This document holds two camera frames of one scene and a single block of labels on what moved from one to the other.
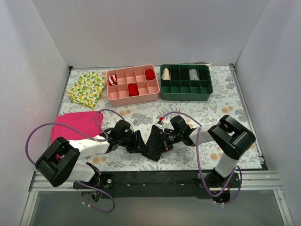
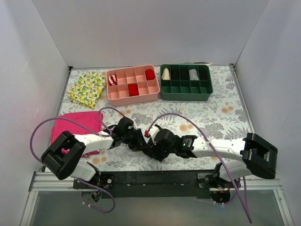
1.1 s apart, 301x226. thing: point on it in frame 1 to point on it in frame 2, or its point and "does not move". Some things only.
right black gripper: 163,141 to 153,146
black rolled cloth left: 175,74 does not move
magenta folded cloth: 85,122 does not move
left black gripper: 137,141 does not move
